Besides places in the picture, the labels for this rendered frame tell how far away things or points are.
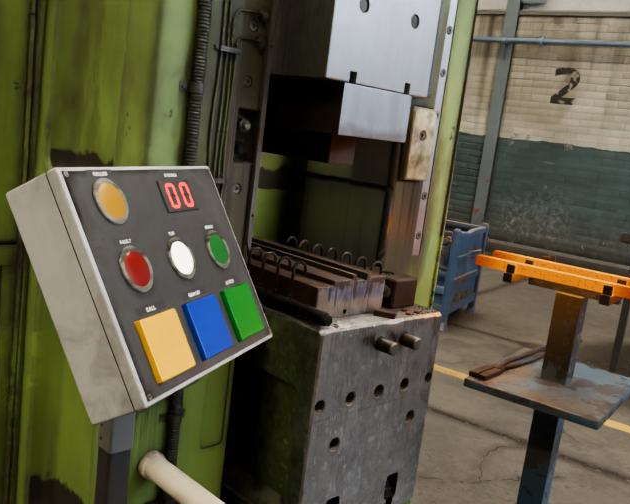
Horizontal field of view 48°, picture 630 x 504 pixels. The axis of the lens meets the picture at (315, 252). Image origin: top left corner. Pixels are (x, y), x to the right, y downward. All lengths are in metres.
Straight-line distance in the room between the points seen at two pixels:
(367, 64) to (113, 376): 0.79
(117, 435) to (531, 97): 8.43
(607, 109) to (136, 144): 7.96
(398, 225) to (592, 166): 7.28
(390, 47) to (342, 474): 0.85
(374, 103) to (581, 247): 7.68
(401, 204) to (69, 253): 1.05
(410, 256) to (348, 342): 0.48
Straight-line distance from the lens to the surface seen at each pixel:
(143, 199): 0.92
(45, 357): 1.67
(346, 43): 1.32
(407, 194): 1.73
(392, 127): 1.43
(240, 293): 1.02
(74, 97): 1.58
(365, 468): 1.55
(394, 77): 1.42
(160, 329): 0.84
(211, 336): 0.92
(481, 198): 9.29
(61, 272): 0.83
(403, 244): 1.75
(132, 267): 0.84
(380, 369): 1.47
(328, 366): 1.34
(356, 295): 1.44
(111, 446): 1.05
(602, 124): 8.93
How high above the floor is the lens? 1.28
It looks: 10 degrees down
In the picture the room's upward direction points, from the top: 7 degrees clockwise
